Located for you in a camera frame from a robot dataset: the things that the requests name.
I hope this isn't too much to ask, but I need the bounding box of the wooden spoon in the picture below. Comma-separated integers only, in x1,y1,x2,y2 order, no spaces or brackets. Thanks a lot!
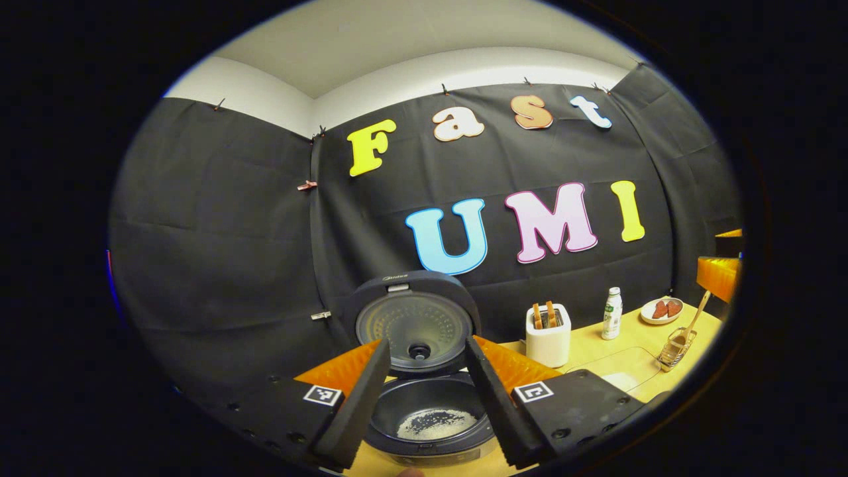
681,290,712,346

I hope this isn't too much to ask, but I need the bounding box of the black backdrop cloth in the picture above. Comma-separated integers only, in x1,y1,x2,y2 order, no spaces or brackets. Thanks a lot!
109,63,743,411

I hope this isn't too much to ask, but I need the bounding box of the metal wire chopstick holder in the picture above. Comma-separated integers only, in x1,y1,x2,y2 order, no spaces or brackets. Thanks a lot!
657,327,698,372

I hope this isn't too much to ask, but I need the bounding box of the white milk bottle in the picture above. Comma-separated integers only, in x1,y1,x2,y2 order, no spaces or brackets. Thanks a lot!
602,287,623,341

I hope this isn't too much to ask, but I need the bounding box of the white round plate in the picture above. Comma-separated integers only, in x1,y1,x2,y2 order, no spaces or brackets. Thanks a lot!
640,297,684,325

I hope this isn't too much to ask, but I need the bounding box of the clear box of rice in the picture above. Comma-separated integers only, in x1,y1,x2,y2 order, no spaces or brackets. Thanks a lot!
566,344,663,403

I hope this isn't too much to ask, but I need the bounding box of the dark grey rice cooker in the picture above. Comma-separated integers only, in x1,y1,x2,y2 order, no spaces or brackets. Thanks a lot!
341,270,499,466

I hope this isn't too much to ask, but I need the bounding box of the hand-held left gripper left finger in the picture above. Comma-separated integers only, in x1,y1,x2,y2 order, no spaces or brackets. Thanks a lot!
229,339,392,471

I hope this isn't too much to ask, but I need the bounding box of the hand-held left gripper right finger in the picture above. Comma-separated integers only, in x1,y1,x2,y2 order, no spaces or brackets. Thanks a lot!
464,335,647,470

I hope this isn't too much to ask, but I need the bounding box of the white toaster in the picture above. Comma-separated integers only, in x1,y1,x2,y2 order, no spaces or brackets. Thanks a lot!
525,303,572,368

